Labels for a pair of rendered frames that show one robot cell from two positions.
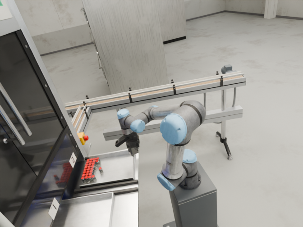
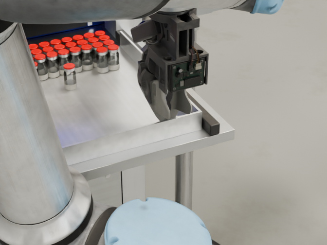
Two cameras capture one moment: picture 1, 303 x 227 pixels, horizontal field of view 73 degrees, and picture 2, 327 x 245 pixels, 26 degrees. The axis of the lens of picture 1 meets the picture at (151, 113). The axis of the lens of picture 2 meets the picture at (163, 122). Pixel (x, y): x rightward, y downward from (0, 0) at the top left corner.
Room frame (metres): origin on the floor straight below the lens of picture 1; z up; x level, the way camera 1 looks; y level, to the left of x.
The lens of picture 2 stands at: (0.58, -0.65, 1.53)
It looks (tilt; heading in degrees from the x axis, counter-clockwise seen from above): 33 degrees down; 60
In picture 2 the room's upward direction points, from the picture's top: straight up
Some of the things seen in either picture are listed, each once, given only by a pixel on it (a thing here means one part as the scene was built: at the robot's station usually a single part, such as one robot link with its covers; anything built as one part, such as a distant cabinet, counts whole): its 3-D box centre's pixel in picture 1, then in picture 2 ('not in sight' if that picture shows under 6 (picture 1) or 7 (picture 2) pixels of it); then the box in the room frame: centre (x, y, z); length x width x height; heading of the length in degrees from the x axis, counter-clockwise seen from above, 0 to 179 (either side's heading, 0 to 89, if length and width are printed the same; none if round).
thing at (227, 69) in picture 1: (229, 72); not in sight; (2.08, -0.95, 0.90); 0.28 x 0.12 x 0.14; 176
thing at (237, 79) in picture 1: (152, 93); not in sight; (1.94, -0.05, 0.92); 1.90 x 0.15 x 0.16; 86
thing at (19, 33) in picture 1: (53, 101); not in sight; (1.13, 0.55, 1.40); 0.05 x 0.01 x 0.80; 176
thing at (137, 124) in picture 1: (137, 123); not in sight; (0.99, 0.09, 1.21); 0.11 x 0.11 x 0.08; 37
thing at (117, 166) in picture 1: (109, 167); (91, 91); (1.01, 0.35, 0.90); 0.34 x 0.26 x 0.04; 86
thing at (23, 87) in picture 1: (27, 101); not in sight; (0.94, 0.57, 1.50); 0.43 x 0.01 x 0.59; 176
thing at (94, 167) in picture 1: (93, 169); (69, 61); (1.02, 0.46, 0.90); 0.18 x 0.02 x 0.05; 176
